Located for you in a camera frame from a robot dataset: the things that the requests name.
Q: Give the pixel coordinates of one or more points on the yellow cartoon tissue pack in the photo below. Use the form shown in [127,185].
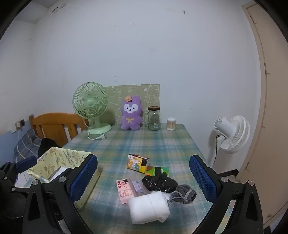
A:
[135,163]

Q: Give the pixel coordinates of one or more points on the green patterned cushion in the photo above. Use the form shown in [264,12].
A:
[153,94]

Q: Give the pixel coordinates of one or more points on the cotton swab container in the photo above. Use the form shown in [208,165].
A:
[171,124]

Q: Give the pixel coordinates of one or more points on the blue plaid pillow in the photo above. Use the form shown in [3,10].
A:
[29,144]

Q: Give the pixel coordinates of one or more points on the white cloth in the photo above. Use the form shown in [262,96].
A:
[146,207]

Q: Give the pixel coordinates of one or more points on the small purple packet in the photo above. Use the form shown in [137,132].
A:
[137,185]

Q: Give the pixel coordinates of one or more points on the green tissue pack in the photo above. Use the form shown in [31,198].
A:
[151,172]

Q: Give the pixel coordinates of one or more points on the purple plush toy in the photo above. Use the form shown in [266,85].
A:
[131,121]

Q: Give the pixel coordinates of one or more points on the pink wet wipes pack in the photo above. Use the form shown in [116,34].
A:
[123,193]

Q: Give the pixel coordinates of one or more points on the green desk fan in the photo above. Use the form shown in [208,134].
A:
[90,103]

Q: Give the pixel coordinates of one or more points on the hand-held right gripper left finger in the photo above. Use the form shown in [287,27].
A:
[83,177]

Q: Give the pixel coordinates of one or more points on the white standing fan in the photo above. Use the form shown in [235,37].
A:
[234,132]

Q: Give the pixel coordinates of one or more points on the beige door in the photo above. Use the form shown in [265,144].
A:
[276,135]

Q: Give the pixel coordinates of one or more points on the black plastic bag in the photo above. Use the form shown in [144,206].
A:
[157,183]

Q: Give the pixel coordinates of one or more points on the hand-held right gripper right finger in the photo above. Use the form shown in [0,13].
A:
[202,180]

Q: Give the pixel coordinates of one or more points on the black cloth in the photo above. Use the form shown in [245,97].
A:
[48,145]

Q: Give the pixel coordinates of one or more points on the yellow cartoon cushion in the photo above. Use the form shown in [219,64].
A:
[67,155]

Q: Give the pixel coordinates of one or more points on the wooden chair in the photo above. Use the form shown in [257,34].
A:
[56,119]

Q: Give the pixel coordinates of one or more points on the wall socket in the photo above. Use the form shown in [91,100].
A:
[22,123]

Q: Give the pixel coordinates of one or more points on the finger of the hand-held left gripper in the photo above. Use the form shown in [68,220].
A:
[25,163]

